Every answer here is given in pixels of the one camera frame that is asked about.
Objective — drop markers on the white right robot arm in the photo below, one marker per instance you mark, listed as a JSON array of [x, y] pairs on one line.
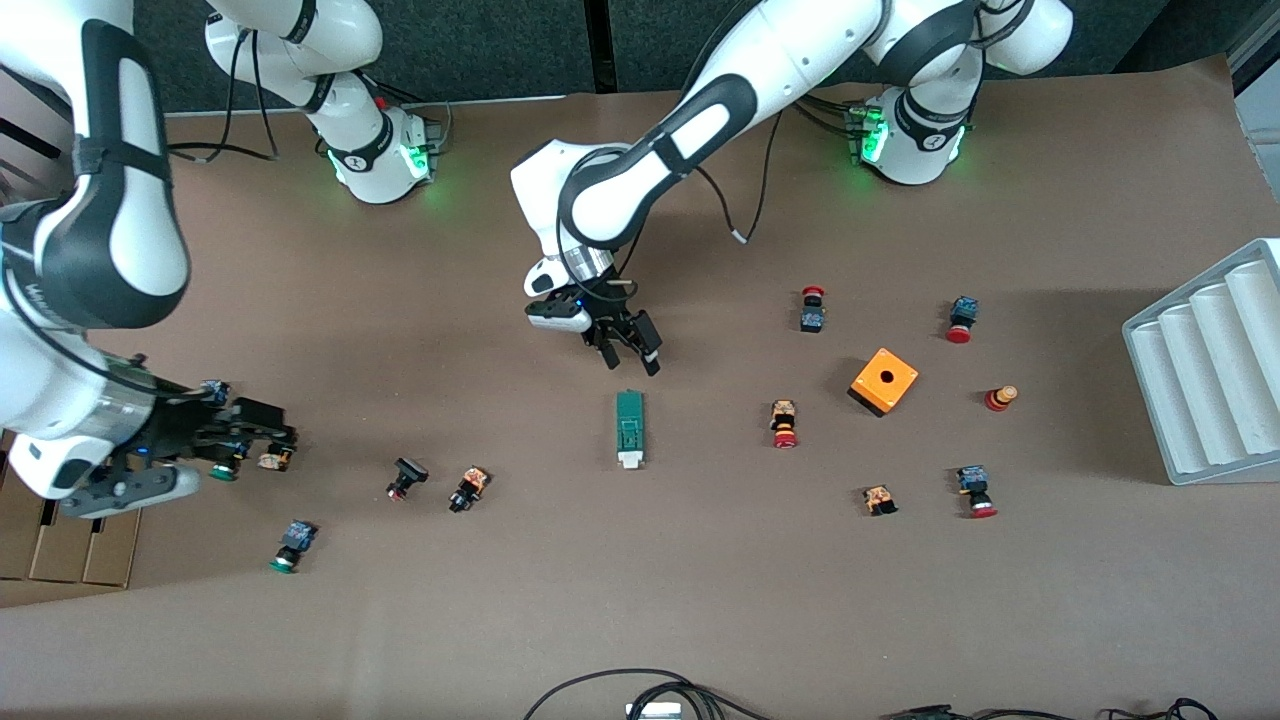
[[140, 230]]

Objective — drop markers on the grey ribbed plastic tray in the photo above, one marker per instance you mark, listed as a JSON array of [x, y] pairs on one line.
[[1200, 400]]

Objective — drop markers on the green load switch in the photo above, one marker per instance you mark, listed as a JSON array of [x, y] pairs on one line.
[[630, 420]]

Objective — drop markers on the black button orange block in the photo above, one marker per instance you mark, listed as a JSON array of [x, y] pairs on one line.
[[275, 461], [472, 483]]

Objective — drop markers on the red mushroom button blue block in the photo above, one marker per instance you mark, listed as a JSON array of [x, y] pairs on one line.
[[964, 308], [812, 320], [972, 480]]

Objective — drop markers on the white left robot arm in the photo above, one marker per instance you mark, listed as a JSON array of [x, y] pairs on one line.
[[800, 60]]

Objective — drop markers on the orange contact block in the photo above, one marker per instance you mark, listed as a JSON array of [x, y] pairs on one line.
[[879, 498]]

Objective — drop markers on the red orange emergency stop head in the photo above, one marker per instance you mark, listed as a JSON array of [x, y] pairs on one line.
[[997, 400]]

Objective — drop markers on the grey cabinet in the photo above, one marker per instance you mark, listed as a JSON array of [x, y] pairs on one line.
[[1262, 130]]

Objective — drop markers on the black square push button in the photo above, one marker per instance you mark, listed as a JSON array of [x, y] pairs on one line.
[[410, 470]]

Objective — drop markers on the red emergency stop orange block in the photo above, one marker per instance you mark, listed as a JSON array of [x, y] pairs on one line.
[[783, 412]]

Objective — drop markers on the brown cardboard box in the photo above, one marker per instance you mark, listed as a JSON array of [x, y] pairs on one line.
[[80, 550]]

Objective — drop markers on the green push button blue block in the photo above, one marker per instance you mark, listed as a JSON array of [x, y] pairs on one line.
[[213, 387], [225, 472], [298, 535]]

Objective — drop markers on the white plug connector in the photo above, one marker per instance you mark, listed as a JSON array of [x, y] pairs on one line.
[[652, 711]]

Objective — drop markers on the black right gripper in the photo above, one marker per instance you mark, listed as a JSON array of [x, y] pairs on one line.
[[183, 426]]

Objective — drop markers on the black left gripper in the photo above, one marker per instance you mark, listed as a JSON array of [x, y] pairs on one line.
[[607, 312]]

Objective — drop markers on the orange button enclosure box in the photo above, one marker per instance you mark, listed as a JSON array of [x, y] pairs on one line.
[[868, 385]]

